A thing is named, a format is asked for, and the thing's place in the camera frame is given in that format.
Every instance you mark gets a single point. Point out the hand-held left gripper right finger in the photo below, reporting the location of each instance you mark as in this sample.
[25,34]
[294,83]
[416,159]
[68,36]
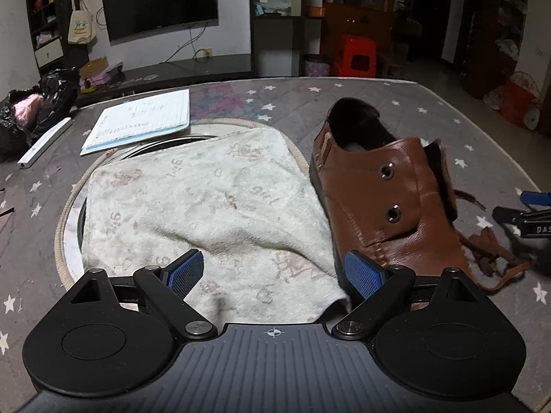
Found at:
[363,273]

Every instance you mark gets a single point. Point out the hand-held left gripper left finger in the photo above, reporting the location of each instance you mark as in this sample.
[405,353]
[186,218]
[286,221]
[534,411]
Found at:
[186,271]

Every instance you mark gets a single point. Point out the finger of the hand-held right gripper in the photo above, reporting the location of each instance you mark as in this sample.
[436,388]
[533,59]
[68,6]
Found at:
[510,215]
[538,198]

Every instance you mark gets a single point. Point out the brown shoelace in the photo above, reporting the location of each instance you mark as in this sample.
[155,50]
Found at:
[495,258]

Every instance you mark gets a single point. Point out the brown leather shoe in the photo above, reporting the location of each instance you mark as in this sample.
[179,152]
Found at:
[366,198]

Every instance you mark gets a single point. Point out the white printed towel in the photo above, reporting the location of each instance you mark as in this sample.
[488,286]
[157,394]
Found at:
[193,198]

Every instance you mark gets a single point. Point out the grey star-print table cover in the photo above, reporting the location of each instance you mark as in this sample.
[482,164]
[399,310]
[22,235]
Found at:
[473,137]

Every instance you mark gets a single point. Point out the red bucket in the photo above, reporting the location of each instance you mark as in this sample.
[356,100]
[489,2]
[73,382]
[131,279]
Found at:
[516,99]

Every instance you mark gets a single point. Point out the lined paper notebook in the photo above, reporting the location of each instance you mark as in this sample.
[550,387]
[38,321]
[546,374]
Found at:
[142,120]

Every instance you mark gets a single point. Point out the dark side shelving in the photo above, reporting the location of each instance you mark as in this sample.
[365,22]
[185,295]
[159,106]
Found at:
[499,26]

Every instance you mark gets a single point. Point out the long white bar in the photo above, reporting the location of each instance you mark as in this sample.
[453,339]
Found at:
[45,142]

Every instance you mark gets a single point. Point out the dark television bench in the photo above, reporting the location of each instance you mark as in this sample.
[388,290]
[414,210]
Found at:
[181,73]

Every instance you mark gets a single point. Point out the flat pink box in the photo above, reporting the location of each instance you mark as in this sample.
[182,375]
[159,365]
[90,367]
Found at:
[109,76]

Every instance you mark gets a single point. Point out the purple waste bin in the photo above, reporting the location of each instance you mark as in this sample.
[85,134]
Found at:
[316,66]

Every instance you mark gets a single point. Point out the red plastic stool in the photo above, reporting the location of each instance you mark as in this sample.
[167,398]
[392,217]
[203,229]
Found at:
[355,51]

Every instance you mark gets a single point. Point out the brown cardboard box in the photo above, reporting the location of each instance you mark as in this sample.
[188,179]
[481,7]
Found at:
[92,69]

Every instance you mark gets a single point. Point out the black plastic bag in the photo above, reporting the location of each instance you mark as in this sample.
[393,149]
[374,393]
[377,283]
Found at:
[56,88]

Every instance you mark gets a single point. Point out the pink cloth in bag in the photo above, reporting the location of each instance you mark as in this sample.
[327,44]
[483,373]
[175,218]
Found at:
[28,107]

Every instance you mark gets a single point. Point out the brown wooden cabinet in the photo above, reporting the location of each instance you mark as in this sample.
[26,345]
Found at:
[357,13]

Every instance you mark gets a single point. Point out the beige tote bag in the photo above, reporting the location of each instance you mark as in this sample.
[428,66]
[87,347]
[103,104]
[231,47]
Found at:
[81,26]

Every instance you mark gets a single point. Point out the glass display cabinet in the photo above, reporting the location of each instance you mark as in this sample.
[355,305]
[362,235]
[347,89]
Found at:
[280,17]

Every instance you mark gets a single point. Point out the dark open shelf unit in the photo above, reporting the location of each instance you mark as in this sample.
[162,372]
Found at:
[43,17]

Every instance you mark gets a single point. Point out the wall power outlet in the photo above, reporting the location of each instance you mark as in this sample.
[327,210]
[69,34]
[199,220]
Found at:
[207,53]

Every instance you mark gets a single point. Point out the black wall television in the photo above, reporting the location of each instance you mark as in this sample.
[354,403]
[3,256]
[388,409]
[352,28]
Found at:
[159,0]

